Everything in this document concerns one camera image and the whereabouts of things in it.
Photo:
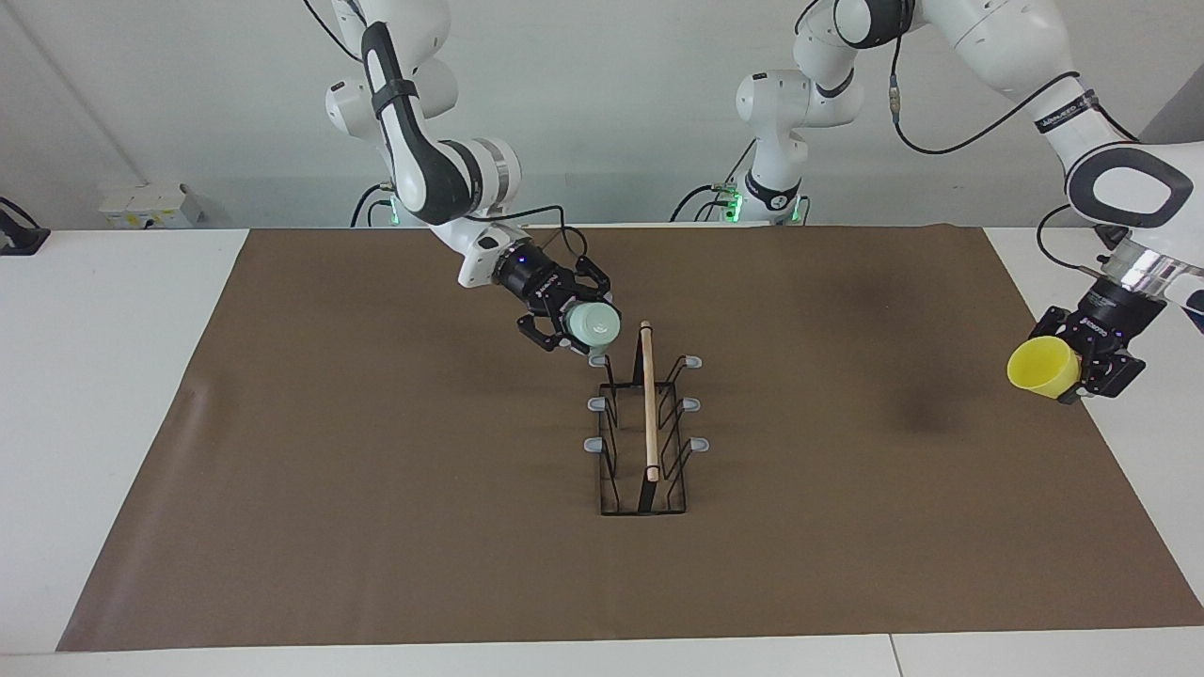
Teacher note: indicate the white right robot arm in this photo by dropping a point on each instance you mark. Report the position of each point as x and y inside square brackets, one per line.
[423, 179]

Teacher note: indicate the white power box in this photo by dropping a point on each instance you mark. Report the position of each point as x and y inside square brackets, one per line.
[141, 207]

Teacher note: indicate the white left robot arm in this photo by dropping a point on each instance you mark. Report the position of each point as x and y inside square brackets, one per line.
[997, 38]

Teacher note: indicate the black table clamp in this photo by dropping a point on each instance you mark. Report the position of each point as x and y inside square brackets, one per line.
[23, 243]

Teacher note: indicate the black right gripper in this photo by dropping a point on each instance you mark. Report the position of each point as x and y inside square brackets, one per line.
[541, 282]

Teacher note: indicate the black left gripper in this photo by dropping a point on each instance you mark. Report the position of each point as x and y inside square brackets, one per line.
[1119, 320]

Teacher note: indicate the yellow plastic cup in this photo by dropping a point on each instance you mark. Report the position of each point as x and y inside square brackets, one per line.
[1039, 369]

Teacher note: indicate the pale green plastic cup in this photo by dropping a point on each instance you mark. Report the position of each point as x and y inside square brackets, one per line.
[594, 327]

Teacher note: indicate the brown table mat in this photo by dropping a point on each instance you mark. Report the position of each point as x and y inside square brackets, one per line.
[423, 517]

